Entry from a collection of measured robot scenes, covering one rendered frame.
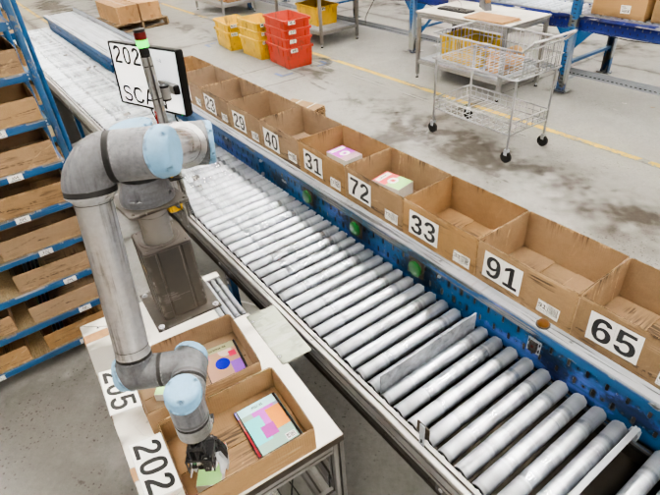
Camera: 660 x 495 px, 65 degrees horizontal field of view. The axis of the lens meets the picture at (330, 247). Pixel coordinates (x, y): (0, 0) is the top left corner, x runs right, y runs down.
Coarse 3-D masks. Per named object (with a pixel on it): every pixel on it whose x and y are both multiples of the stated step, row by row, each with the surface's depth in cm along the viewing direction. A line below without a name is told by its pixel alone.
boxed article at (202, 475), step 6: (216, 462) 147; (216, 468) 146; (198, 474) 144; (204, 474) 144; (210, 474) 144; (216, 474) 144; (222, 474) 144; (198, 480) 143; (204, 480) 143; (210, 480) 143; (216, 480) 143; (198, 486) 142; (204, 486) 142; (198, 492) 143
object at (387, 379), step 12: (468, 324) 188; (444, 336) 180; (456, 336) 186; (432, 348) 179; (444, 348) 184; (408, 360) 172; (420, 360) 178; (384, 372) 167; (396, 372) 171; (408, 372) 176; (384, 384) 170
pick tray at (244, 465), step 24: (240, 384) 163; (264, 384) 169; (216, 408) 163; (240, 408) 166; (288, 408) 164; (168, 432) 156; (216, 432) 159; (240, 432) 158; (312, 432) 148; (240, 456) 152; (264, 456) 141; (288, 456) 147; (192, 480) 146; (240, 480) 140
